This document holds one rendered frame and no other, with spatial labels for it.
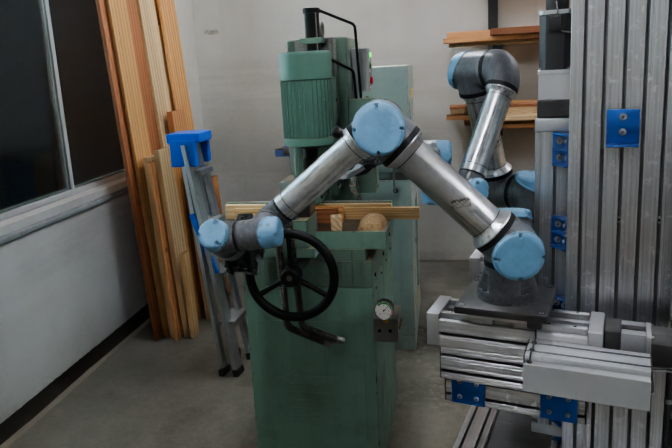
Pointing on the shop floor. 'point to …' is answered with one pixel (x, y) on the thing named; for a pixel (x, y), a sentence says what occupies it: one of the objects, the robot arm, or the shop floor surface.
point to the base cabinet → (324, 371)
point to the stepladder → (201, 198)
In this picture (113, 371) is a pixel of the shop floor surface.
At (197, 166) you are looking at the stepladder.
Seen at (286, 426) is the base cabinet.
